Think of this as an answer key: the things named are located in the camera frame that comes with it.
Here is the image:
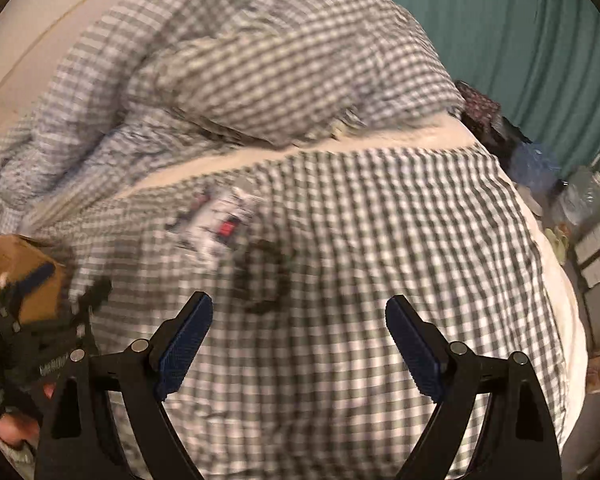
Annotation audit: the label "teal curtain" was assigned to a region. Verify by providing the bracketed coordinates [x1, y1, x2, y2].
[393, 0, 600, 174]

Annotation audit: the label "cardboard box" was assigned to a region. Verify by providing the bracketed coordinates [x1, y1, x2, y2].
[0, 234, 66, 324]

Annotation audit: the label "person's hand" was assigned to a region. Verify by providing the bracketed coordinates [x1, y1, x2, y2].
[0, 381, 59, 451]

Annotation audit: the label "checkered duvet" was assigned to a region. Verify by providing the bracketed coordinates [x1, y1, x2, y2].
[0, 0, 464, 231]

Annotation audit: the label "clear water bottle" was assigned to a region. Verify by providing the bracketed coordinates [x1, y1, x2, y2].
[557, 167, 600, 226]

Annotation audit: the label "checkered bed sheet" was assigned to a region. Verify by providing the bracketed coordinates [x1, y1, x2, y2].
[35, 148, 567, 479]

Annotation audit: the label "floral tissue pack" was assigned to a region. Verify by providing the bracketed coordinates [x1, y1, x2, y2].
[166, 179, 261, 268]

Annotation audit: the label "dark sunglasses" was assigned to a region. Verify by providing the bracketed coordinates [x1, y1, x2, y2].
[233, 240, 294, 315]

